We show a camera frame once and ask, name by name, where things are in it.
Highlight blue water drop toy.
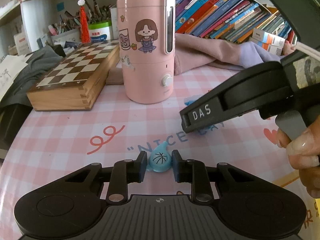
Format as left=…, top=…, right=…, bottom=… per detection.
left=146, top=141, right=172, bottom=173

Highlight person's right hand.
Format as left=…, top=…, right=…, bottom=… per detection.
left=276, top=119, right=320, bottom=199

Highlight pink pig plush toy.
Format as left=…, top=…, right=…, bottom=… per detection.
left=282, top=41, right=296, bottom=56

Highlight orange white carton box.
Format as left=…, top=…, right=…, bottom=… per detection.
left=249, top=28, right=285, bottom=56

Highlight pink cartoon table mat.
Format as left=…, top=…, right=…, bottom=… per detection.
left=1, top=67, right=319, bottom=239

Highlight pink purple cloth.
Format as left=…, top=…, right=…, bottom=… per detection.
left=106, top=34, right=280, bottom=85

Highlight wooden chess board box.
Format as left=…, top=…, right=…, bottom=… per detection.
left=27, top=40, right=120, bottom=111

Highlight pink humidifier with stickers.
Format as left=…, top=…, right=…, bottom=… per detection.
left=117, top=0, right=176, bottom=104

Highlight white paper sheets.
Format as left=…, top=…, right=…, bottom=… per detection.
left=0, top=55, right=31, bottom=100

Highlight white bookshelf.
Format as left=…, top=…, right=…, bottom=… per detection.
left=0, top=0, right=276, bottom=55

